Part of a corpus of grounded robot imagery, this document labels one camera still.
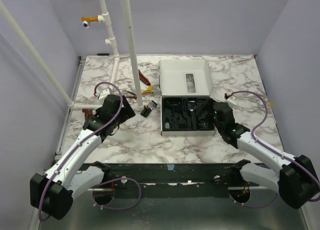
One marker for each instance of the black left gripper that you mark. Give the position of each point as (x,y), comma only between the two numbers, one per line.
(127,113)

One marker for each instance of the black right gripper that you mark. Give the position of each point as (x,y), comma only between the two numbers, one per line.
(208,107)

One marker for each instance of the black clipper guard comb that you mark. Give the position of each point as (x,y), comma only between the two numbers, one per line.
(145,112)

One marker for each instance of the white hair clipper kit box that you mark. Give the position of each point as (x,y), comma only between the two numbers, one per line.
(178,81)

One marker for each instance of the clear black clipper guard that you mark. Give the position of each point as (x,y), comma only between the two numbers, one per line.
(152,105)

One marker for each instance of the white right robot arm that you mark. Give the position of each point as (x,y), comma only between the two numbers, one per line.
(292,178)

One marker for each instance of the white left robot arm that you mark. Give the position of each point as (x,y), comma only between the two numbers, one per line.
(54,191)

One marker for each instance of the brown garden faucet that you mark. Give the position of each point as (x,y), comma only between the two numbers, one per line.
(87,113)

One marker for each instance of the red black utility knife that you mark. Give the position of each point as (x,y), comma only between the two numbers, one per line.
(144,79)

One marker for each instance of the orange faucet on pipe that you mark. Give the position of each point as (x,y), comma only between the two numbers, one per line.
(86,21)

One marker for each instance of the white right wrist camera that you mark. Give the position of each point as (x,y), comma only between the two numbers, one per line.
(230,99)

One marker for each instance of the yellow handled pliers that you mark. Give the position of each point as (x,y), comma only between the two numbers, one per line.
(130,95)

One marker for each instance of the yellow wire brush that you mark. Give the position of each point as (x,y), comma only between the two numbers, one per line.
(149,90)

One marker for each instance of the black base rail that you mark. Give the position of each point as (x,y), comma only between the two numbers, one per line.
(156,180)

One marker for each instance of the white PVC pipe frame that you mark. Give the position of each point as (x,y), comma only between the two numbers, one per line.
(105,19)

